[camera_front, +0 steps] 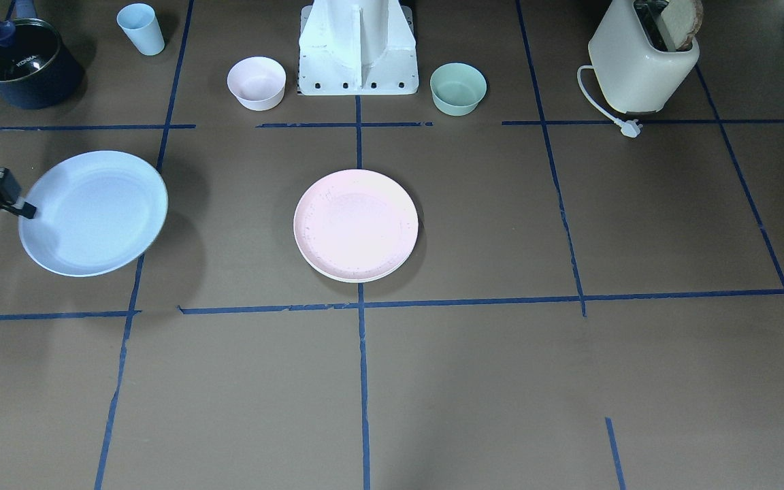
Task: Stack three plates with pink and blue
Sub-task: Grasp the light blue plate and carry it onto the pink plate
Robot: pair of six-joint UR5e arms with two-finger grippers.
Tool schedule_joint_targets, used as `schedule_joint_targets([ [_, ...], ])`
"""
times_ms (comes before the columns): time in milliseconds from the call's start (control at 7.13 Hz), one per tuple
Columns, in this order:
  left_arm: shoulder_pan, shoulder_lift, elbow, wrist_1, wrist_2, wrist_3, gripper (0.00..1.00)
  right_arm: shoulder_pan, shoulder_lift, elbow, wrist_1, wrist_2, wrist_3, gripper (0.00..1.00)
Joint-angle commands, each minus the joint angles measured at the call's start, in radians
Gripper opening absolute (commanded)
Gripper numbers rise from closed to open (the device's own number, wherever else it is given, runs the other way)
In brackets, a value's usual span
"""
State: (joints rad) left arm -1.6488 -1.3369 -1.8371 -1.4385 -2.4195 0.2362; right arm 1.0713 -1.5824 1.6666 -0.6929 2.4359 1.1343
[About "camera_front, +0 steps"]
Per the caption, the bread slice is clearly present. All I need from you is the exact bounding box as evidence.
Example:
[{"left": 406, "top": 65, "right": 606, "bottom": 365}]
[{"left": 657, "top": 1, "right": 704, "bottom": 52}]

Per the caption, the dark blue pot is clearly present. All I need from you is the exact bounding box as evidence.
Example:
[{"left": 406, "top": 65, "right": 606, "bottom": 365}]
[{"left": 0, "top": 1, "right": 84, "bottom": 110}]

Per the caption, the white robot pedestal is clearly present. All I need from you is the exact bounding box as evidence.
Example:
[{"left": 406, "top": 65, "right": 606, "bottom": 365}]
[{"left": 297, "top": 1, "right": 420, "bottom": 96}]

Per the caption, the pink bowl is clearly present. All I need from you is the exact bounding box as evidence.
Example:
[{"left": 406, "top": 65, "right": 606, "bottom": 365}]
[{"left": 227, "top": 56, "right": 287, "bottom": 112}]

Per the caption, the beige plate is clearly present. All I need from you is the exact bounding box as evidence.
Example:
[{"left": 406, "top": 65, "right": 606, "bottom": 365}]
[{"left": 301, "top": 251, "right": 412, "bottom": 283}]

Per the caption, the white toaster cable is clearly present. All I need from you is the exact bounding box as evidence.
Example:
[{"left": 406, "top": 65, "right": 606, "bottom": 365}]
[{"left": 576, "top": 65, "right": 642, "bottom": 139}]

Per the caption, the pink plate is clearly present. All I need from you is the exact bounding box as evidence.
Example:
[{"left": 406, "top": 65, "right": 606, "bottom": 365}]
[{"left": 293, "top": 169, "right": 418, "bottom": 255}]

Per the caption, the light blue cup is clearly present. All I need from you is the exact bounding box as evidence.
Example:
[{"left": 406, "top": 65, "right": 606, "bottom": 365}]
[{"left": 117, "top": 3, "right": 165, "bottom": 56}]

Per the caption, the cream toaster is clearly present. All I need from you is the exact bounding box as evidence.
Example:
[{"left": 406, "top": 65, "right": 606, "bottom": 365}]
[{"left": 588, "top": 1, "right": 700, "bottom": 114}]

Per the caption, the light blue plate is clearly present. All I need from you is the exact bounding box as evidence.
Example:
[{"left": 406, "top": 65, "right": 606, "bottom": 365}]
[{"left": 18, "top": 151, "right": 168, "bottom": 277}]

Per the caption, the green bowl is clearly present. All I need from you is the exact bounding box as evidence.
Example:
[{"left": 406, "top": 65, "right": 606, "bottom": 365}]
[{"left": 429, "top": 63, "right": 488, "bottom": 116}]

